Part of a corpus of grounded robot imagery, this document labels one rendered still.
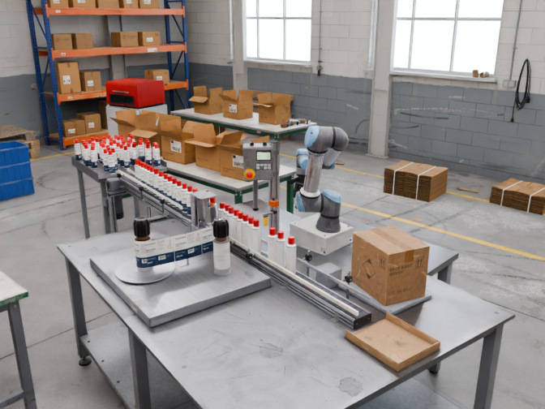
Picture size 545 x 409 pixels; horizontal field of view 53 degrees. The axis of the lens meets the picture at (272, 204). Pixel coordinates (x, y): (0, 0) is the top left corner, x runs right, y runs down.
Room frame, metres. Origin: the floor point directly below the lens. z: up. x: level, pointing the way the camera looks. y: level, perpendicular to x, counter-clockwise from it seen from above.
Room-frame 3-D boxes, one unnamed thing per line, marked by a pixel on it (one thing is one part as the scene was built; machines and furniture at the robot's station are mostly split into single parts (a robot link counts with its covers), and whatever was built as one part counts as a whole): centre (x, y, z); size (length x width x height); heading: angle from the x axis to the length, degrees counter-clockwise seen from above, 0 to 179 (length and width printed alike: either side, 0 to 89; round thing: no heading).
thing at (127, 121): (5.94, 1.51, 0.97); 0.45 x 0.40 x 0.37; 139
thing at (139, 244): (2.59, 0.67, 1.04); 0.09 x 0.09 x 0.29
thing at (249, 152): (2.94, 0.08, 1.38); 0.17 x 0.10 x 0.19; 91
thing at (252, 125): (7.73, 0.47, 0.39); 2.20 x 0.80 x 0.78; 47
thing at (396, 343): (2.00, -0.51, 0.85); 0.30 x 0.26 x 0.04; 36
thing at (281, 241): (2.63, -0.04, 0.98); 0.05 x 0.05 x 0.20
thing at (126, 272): (2.59, 0.67, 0.89); 0.31 x 0.31 x 0.01
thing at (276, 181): (2.92, -0.01, 1.16); 0.04 x 0.04 x 0.67; 36
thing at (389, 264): (2.46, -0.58, 0.99); 0.30 x 0.24 x 0.27; 25
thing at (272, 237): (2.68, 0.00, 0.98); 0.05 x 0.05 x 0.20
